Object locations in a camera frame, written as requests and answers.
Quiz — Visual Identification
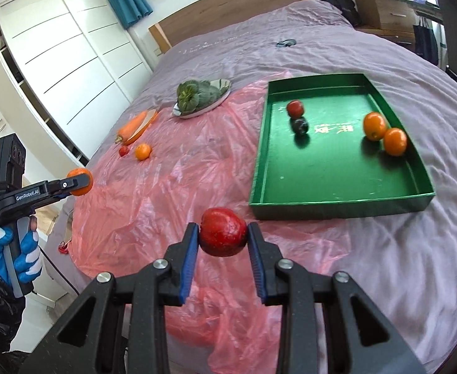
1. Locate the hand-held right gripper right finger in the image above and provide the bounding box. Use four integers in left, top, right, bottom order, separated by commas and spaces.
247, 222, 427, 374

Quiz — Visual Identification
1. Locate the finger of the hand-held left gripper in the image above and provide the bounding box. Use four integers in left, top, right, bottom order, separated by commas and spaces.
37, 175, 91, 200

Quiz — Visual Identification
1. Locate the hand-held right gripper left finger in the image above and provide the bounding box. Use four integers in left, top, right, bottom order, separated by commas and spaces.
20, 222, 200, 374

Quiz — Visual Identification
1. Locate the red apple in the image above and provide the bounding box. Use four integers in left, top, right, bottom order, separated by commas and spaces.
199, 207, 248, 258

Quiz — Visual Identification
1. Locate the green cardboard box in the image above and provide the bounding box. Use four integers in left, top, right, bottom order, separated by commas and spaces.
249, 73, 435, 221

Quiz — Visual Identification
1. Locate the dark purple plum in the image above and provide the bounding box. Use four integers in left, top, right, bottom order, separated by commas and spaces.
291, 117, 310, 136

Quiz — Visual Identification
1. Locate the person's left hand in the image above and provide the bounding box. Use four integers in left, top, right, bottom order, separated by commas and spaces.
0, 218, 44, 285

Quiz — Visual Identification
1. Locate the red plastic sheet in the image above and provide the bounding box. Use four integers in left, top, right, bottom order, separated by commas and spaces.
69, 71, 354, 367

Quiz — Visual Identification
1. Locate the orange carrot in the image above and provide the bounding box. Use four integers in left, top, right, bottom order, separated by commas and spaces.
115, 111, 149, 143

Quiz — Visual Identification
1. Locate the orange rimmed oval plate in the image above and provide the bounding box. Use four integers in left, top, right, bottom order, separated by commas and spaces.
125, 109, 159, 143

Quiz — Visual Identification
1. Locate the white wardrobe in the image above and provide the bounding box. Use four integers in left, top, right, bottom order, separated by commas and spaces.
0, 0, 153, 168

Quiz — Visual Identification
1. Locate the green bok choy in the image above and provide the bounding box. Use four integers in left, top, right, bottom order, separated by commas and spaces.
176, 80, 222, 114

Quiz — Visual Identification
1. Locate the white round plate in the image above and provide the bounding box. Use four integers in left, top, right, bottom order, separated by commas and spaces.
173, 78, 233, 119

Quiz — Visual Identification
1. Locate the wooden headboard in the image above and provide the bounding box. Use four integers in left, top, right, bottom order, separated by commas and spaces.
148, 0, 313, 53

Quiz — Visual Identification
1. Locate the black backpack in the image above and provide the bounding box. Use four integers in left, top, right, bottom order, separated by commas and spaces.
318, 0, 363, 28

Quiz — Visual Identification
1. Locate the dark hanging bag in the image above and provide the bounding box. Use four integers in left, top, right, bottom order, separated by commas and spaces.
413, 17, 439, 65

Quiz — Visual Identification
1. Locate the wooden nightstand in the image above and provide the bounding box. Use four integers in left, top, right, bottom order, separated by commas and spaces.
350, 0, 420, 45

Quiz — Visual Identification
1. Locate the glass desk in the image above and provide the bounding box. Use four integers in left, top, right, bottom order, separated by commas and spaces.
405, 0, 445, 18

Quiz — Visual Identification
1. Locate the black cable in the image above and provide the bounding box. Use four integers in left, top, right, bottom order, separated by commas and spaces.
37, 247, 82, 294

